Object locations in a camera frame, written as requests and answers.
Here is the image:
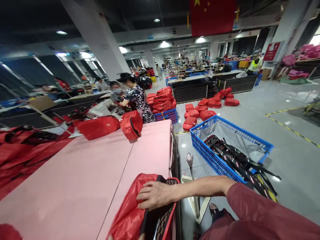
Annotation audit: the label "person's right hand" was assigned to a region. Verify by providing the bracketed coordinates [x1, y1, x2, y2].
[136, 181, 181, 210]

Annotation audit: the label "red bag with checkered lining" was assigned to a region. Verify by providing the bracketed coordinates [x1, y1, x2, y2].
[106, 173, 181, 240]

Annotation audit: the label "metal pole with wrapped tip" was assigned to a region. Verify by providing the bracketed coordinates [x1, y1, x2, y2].
[185, 152, 195, 181]

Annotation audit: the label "pink work table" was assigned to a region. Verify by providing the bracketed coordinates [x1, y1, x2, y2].
[0, 119, 175, 240]

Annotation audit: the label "red bag with black zipper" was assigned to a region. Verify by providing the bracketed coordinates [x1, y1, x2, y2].
[120, 110, 144, 143]

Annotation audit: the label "blue plastic crate grey liner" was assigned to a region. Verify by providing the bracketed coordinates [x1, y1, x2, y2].
[190, 115, 274, 184]

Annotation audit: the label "flat red bag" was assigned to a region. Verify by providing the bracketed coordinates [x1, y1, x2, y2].
[76, 116, 121, 141]

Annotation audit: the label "small blue plastic crate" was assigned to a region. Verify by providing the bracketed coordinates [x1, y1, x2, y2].
[152, 108, 179, 125]

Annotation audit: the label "person's legs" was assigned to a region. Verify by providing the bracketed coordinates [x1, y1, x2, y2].
[199, 203, 320, 240]

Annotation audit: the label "stack of red bags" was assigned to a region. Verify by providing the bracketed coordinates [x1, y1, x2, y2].
[146, 86, 177, 114]

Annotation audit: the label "heap of red cases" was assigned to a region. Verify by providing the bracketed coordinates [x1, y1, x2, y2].
[182, 87, 240, 132]

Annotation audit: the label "work table with black mesh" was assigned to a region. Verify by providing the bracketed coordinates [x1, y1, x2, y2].
[215, 70, 259, 94]
[167, 75, 216, 104]

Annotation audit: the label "pile of red fabric pieces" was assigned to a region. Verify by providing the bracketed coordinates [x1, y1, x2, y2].
[0, 125, 75, 200]

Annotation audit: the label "brown cardboard box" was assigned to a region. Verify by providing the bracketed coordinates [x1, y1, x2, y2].
[26, 96, 57, 112]

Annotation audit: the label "red fabric piece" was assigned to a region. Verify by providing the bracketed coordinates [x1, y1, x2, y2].
[0, 223, 23, 240]

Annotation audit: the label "white concrete pillar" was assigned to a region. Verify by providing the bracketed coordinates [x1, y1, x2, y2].
[60, 0, 131, 81]

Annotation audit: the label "red hanging flag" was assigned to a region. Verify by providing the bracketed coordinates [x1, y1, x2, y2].
[189, 0, 238, 38]

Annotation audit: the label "shelf with pink bags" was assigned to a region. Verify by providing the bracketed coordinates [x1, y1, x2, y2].
[279, 43, 320, 85]

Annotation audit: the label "white wooden frame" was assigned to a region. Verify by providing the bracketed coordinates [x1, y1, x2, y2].
[180, 175, 211, 224]

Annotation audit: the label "bundle of black striped straps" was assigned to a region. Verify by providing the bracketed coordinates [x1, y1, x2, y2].
[203, 134, 282, 198]

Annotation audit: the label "red wall sign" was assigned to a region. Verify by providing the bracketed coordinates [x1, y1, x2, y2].
[262, 42, 281, 62]

